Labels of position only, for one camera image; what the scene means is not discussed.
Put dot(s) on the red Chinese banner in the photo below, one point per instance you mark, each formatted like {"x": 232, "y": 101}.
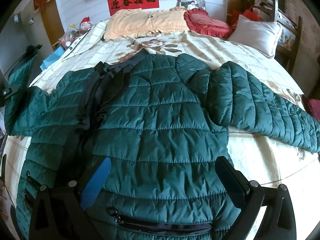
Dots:
{"x": 117, "y": 5}

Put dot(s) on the peach ruffled pillow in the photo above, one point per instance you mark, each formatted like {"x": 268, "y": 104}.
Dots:
{"x": 135, "y": 23}

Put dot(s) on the dark green quilted jacket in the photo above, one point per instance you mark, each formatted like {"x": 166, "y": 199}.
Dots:
{"x": 162, "y": 121}

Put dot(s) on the grey refrigerator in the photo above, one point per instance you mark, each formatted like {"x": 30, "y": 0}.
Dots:
{"x": 13, "y": 45}

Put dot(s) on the maroon velvet cloth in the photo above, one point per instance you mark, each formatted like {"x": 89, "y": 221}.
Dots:
{"x": 312, "y": 106}

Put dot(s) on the blue paper bag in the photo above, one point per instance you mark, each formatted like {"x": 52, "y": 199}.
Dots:
{"x": 53, "y": 57}

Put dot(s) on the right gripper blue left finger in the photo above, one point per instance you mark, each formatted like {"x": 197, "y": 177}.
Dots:
{"x": 95, "y": 182}

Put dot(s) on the floral cream bed quilt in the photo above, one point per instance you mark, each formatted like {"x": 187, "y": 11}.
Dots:
{"x": 267, "y": 160}

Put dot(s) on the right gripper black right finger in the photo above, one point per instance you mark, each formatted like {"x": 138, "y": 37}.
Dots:
{"x": 245, "y": 195}

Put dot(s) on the red heart-shaped cushion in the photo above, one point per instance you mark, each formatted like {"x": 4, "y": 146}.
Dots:
{"x": 199, "y": 21}

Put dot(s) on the framed photo on headboard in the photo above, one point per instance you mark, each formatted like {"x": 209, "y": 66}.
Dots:
{"x": 192, "y": 4}

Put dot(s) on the white satin pillow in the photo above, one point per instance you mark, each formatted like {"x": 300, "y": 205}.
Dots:
{"x": 262, "y": 36}

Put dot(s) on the wooden chair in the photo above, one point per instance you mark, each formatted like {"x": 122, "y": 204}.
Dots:
{"x": 289, "y": 40}

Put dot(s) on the pig plush toy red hat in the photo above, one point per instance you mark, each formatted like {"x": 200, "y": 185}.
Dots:
{"x": 85, "y": 25}

